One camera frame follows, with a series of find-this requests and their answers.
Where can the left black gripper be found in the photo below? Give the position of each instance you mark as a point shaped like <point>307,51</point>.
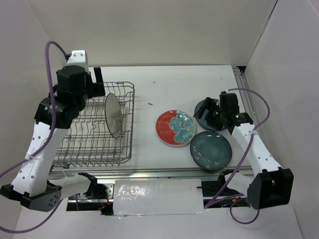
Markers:
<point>96,89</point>

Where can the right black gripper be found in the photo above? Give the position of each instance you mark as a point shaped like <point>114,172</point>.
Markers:
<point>211,104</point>

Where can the red teal floral plate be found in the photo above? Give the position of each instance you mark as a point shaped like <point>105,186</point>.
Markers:
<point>175,128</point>

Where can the white tree pattern plate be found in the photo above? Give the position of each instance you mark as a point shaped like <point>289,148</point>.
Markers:
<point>113,115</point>

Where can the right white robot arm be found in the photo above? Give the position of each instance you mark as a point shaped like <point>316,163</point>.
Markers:
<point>258,176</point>

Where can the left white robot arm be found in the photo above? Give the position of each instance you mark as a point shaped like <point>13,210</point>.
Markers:
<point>53,119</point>

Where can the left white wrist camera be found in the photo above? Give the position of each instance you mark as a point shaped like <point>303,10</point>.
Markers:
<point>78,58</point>

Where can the grey wire dish rack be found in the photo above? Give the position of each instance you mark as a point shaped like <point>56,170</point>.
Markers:
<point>89,142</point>

